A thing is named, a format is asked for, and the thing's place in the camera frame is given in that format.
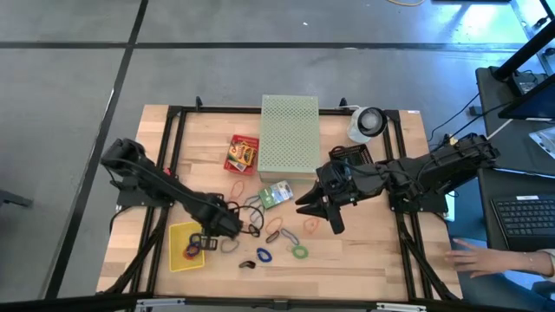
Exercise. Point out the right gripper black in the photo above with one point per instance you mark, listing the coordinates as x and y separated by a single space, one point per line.
351 186

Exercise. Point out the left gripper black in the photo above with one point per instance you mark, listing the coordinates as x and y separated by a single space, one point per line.
221 223

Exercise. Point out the orange rubber band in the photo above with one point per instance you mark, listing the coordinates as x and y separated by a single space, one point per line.
231 190
304 225
266 229

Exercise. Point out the yellow orange coil wristband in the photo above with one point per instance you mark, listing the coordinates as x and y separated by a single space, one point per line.
187 255

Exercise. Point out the green and blue card box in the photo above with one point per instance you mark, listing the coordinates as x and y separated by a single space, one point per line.
277 195

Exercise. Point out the green coil wristband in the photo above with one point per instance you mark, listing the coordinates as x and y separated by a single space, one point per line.
294 252

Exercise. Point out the small yellow crayon box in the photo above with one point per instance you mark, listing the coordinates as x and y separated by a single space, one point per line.
237 166

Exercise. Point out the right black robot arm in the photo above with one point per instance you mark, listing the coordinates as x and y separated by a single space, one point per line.
433 173

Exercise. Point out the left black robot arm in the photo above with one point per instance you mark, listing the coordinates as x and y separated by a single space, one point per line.
173 190

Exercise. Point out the person's forearm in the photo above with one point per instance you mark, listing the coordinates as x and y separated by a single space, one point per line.
539 262

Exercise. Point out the black desk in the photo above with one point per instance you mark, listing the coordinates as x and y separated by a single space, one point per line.
507 108
487 225

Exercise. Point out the blue grey office chair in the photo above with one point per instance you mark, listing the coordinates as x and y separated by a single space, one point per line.
498 294

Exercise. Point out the yellow plastic basket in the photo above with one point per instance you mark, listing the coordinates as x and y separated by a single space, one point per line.
178 260

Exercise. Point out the black plastic basket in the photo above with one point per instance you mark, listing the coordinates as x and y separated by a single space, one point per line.
351 152

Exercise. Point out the red plastic basket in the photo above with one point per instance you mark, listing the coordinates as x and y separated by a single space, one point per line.
250 171

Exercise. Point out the pale green perforated metal shelf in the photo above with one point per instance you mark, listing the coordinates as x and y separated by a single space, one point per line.
288 134

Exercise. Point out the white cylinder with black rim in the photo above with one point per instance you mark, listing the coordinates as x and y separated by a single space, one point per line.
357 130

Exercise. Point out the person's hand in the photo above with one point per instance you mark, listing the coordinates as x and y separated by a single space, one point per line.
485 260

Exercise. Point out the grey chair leg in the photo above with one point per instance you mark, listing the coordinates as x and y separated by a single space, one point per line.
13 199

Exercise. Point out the black keyboard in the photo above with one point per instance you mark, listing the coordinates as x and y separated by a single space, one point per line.
524 221

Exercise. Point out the black tilted monitor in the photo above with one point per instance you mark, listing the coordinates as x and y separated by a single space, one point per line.
533 104

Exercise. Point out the black power adapter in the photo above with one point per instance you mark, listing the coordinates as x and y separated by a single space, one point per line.
525 84

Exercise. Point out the black pole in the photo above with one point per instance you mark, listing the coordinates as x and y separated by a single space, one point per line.
524 52

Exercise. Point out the silver metal bracket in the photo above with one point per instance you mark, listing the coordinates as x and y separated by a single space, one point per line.
401 307
160 302

